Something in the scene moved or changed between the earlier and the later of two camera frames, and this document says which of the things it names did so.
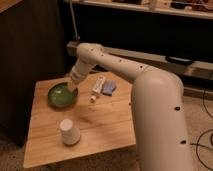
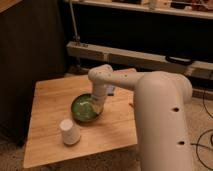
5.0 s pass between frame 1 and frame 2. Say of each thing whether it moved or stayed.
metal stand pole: stayed
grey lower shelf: stayed
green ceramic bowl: moved
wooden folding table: stayed
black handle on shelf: stayed
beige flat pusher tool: moved
